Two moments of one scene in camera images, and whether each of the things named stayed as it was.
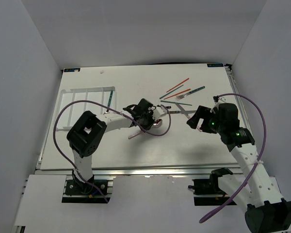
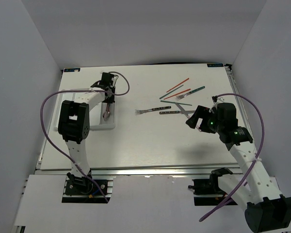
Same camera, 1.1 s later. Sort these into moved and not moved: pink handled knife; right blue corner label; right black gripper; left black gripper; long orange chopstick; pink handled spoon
Moved: pink handled spoon; left black gripper
Not moved: pink handled knife; right blue corner label; long orange chopstick; right black gripper
